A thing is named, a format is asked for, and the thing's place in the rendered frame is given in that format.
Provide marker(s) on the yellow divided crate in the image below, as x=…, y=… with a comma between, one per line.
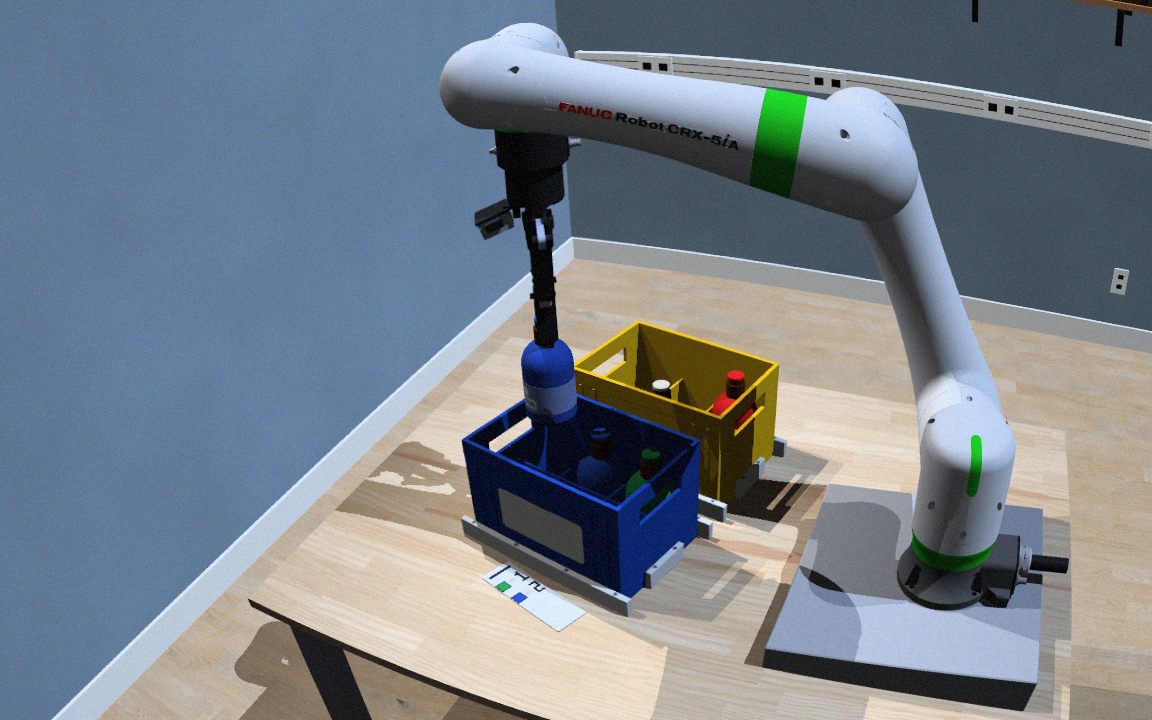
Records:
x=697, y=371

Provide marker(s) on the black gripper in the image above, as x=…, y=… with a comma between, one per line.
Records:
x=536, y=191

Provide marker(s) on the white paper pick list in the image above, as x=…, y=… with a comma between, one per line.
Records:
x=533, y=596

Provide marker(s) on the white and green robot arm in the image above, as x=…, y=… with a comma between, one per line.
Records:
x=851, y=162

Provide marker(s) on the green bottle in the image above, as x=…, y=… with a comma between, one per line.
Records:
x=650, y=464

